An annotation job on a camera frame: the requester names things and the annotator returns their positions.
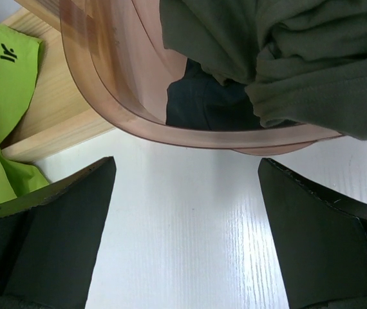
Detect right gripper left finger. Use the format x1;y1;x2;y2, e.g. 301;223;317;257
0;156;116;308

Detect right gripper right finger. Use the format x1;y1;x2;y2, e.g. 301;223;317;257
258;158;367;308

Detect olive green shorts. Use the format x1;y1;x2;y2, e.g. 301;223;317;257
160;1;367;140

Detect lime green shorts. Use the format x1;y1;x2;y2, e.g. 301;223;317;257
0;15;51;223

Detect navy blue shorts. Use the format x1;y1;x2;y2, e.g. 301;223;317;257
165;59;262;131

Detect wooden clothes rack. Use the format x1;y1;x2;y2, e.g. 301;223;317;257
1;1;114;162

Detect pink plastic basket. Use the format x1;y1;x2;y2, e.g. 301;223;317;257
59;1;338;155

